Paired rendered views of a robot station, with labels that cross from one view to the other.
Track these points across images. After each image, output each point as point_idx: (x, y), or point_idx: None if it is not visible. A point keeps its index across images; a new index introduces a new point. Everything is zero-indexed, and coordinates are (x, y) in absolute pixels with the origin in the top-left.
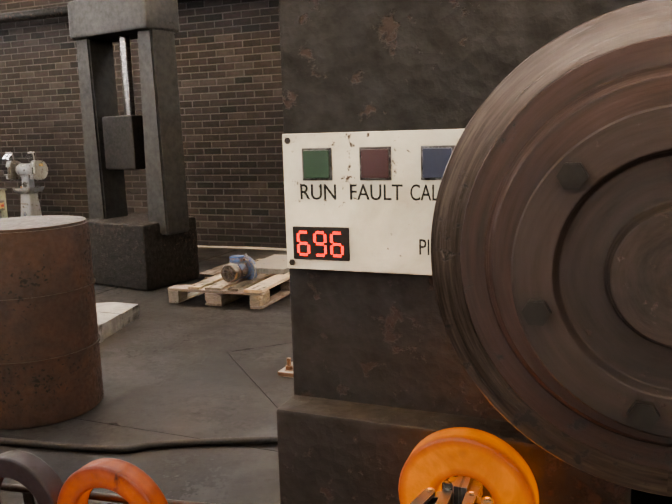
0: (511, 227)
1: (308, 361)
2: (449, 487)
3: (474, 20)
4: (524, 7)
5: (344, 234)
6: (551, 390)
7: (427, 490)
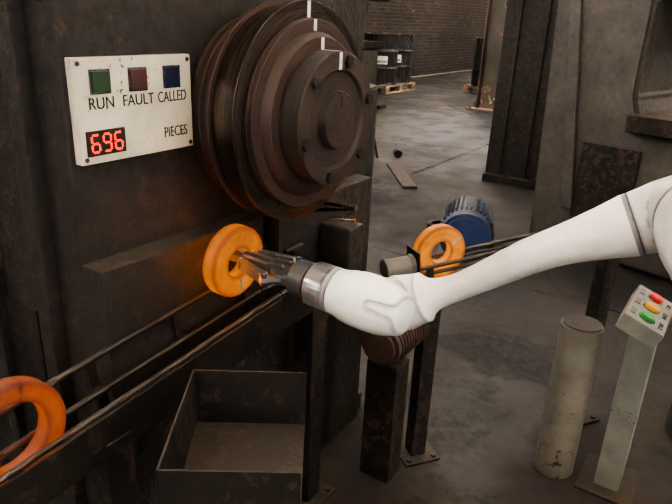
0: (277, 109)
1: (92, 235)
2: (245, 253)
3: None
4: None
5: (122, 132)
6: (288, 183)
7: (241, 258)
